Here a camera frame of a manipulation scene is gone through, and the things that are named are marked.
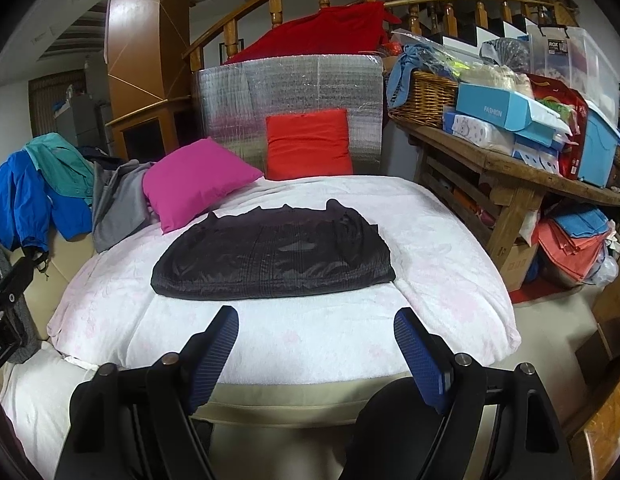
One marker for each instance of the clear plastic bag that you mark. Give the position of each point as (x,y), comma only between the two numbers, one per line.
(439,45)

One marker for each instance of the large cardboard box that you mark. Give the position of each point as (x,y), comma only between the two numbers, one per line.
(614,310)

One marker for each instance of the silver foil insulation mat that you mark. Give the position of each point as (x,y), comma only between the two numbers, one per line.
(290,85)

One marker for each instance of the clear plastic storage box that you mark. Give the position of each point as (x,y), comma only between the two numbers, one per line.
(584,65)

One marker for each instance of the blue plastic storage bin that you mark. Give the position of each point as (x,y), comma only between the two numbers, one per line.
(597,150)

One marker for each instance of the black jacket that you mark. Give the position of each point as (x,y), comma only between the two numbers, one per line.
(270,255)

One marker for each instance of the wicker basket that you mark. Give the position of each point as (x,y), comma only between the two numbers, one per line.
(429,100)

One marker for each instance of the wooden stair railing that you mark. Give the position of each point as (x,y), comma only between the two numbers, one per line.
(275,7)

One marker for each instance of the white toilet paper pack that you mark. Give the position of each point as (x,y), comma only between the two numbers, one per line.
(474,132)

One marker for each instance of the red pillow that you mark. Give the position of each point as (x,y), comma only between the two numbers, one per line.
(310,145)

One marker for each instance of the blue folded cloth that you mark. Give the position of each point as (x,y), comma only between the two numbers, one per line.
(582,220)

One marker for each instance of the brown cardboard box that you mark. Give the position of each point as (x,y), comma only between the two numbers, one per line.
(519,265)

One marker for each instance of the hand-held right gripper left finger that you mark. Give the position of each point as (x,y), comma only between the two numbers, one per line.
(212,360)

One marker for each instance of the teal shirt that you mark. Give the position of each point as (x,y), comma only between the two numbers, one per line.
(65,165)

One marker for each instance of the blue white tissue pack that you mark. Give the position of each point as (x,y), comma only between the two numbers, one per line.
(537,160)

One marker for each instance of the stack of salmon folded cloths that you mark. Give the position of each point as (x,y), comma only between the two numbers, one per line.
(564,250)

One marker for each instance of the pink pillow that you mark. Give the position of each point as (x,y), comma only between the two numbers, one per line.
(200,180)

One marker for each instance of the wooden column cabinet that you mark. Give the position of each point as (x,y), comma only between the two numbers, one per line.
(140,35)

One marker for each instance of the red printed bag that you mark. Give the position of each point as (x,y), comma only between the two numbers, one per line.
(564,105)

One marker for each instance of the grey garment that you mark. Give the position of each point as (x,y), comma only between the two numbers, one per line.
(120,205)

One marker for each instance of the wooden table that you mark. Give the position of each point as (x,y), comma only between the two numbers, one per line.
(509,165)

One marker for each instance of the blue jacket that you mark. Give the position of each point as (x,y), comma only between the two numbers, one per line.
(20,195)

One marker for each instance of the red cloth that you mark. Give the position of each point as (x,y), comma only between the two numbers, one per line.
(330,30)

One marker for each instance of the white pink blanket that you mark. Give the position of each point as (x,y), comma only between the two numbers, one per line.
(315,330)

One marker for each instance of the light blue cardboard box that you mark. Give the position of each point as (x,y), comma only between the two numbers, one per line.
(494,105)

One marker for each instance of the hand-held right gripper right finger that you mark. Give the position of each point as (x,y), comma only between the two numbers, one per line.
(419,355)

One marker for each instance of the white plastic bag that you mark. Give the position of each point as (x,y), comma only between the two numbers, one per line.
(604,272)

